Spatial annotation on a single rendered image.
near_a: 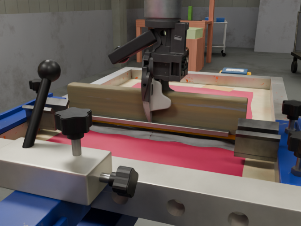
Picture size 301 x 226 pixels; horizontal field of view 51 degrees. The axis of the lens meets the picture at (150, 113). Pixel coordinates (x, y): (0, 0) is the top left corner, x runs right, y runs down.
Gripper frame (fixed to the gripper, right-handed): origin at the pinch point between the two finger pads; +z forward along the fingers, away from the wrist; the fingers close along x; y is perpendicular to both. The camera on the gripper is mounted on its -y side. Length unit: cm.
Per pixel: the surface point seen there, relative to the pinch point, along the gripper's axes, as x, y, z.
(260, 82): 49, 23, 2
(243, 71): 68, 17, 3
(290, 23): 841, 90, 25
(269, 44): 832, 49, 77
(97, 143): -9.0, -8.5, 4.9
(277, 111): 13.1, 27.1, 0.4
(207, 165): -11.3, 14.8, 4.4
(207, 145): -3.0, 13.5, 4.3
